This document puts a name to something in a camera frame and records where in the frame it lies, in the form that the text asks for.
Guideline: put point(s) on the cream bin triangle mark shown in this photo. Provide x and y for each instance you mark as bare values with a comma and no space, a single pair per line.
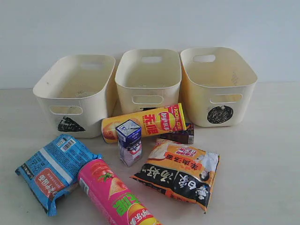
77,92

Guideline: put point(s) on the yellow Lays chips can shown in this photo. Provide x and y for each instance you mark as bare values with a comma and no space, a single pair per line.
152,122

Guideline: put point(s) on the blue noodle packet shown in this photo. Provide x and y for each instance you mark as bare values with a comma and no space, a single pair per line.
51,173

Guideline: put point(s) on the purple drink carton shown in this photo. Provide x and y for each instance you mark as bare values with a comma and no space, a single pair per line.
184,137

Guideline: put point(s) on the cream bin circle mark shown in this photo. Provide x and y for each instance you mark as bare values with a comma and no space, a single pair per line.
217,85

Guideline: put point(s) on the blue white milk carton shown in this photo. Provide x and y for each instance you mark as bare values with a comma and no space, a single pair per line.
129,141

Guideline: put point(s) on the orange black noodle packet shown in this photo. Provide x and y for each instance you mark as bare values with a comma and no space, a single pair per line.
180,171

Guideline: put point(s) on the cream bin square mark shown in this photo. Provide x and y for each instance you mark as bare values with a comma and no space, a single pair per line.
148,78

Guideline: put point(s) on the pink Lays chips can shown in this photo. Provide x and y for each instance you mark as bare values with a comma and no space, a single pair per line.
112,197

